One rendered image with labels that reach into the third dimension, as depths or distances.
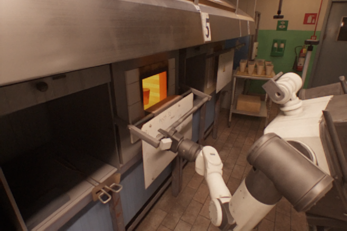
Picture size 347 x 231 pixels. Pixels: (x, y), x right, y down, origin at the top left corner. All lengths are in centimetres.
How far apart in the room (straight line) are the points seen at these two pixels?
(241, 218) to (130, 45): 55
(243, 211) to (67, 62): 54
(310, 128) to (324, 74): 431
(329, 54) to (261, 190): 441
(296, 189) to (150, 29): 55
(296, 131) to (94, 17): 56
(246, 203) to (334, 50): 441
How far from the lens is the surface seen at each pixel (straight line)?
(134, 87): 105
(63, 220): 105
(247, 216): 60
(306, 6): 471
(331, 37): 478
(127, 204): 150
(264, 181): 50
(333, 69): 486
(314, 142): 56
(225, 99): 407
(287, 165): 47
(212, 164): 81
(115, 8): 55
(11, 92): 71
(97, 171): 118
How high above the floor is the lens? 158
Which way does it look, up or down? 21 degrees down
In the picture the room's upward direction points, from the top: straight up
